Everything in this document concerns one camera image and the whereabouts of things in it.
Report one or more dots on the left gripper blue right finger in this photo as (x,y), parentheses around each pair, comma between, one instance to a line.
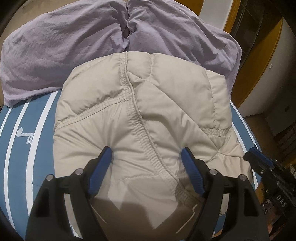
(244,217)

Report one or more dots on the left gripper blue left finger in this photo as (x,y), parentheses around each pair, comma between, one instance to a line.
(48,218)

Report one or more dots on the beige puffer jacket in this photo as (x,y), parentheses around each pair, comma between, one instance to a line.
(146,108)

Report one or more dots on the blue white striped bedsheet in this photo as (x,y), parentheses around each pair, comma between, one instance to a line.
(26,154)

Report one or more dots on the lavender duvet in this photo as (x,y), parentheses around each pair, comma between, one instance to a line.
(38,57)

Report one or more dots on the wooden bed frame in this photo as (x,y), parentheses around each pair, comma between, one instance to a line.
(255,25)

